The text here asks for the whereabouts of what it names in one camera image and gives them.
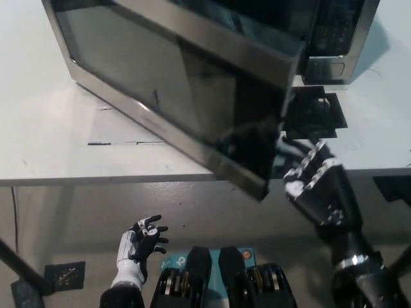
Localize black pole base plate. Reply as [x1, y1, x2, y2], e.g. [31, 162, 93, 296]
[10, 278, 46, 308]

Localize robot legs and feet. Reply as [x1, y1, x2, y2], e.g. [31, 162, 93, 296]
[159, 248, 257, 308]

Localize dark floor mat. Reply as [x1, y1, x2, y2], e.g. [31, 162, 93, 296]
[372, 175, 411, 203]

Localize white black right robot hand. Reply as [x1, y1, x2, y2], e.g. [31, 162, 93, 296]
[275, 134, 365, 239]

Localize black square floor patch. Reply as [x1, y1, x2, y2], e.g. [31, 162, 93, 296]
[44, 261, 87, 293]

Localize thin black cable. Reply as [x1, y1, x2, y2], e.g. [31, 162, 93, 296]
[10, 187, 19, 248]

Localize large black tape patch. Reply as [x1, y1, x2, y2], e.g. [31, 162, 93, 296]
[281, 85, 349, 141]

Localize black frame pole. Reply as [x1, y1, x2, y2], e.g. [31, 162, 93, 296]
[0, 236, 55, 296]

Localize transparent plastic film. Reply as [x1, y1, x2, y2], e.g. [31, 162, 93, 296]
[86, 105, 168, 147]

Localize stainless microwave door dark glass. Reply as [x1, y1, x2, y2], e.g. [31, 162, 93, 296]
[41, 0, 306, 203]

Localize black robot body block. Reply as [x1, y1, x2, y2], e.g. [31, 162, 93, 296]
[218, 245, 298, 308]
[150, 246, 213, 308]

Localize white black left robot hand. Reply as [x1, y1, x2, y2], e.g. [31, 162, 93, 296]
[110, 214, 170, 287]

